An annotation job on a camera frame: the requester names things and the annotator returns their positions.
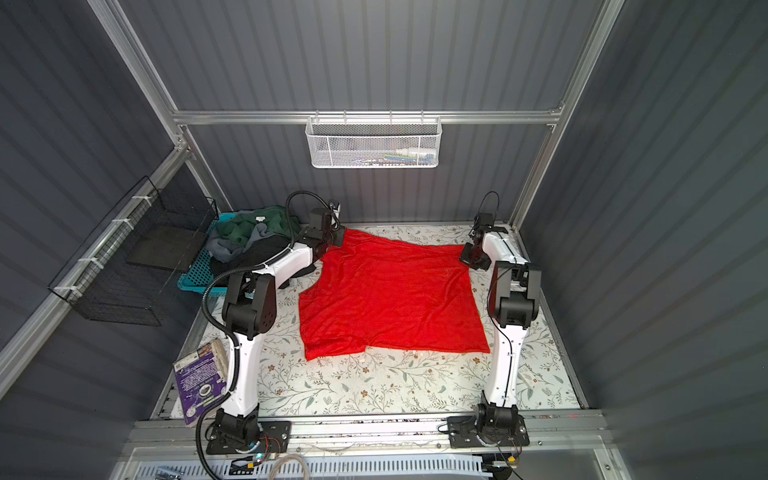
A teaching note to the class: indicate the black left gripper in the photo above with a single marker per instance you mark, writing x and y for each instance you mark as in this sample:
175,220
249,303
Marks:
338,235

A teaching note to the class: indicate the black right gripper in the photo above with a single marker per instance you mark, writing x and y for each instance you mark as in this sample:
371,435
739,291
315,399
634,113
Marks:
467,259

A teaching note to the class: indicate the red t shirt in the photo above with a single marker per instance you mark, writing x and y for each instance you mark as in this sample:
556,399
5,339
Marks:
382,293

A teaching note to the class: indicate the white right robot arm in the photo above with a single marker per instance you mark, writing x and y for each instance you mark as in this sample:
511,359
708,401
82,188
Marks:
513,303

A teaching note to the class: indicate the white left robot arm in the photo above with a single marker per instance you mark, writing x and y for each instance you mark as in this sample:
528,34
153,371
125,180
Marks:
249,311

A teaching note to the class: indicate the black t shirt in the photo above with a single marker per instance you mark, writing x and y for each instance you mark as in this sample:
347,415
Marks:
259,251

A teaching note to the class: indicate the green t shirt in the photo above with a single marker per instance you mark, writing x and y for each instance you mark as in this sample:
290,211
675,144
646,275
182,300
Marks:
275,218

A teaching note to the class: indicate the grey t shirt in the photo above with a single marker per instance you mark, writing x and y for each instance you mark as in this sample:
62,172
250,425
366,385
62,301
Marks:
227,241

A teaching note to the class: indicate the teal plastic laundry basket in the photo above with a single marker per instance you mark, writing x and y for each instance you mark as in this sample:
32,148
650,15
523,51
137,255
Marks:
199,276

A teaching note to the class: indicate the purple booklet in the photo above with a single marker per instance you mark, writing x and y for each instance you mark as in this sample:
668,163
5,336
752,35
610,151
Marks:
201,378

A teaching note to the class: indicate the white wire mesh basket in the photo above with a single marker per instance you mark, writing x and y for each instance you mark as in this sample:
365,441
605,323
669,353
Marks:
380,144

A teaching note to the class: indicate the aluminium horizontal frame bar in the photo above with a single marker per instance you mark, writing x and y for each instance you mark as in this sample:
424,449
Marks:
291,117

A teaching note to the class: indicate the black wire mesh basket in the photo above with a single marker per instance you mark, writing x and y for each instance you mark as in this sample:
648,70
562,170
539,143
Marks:
128,273

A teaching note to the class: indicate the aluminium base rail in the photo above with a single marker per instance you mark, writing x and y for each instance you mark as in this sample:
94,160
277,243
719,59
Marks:
381,434

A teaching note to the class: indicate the white slotted cable duct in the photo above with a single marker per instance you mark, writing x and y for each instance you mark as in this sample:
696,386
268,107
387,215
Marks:
433,466

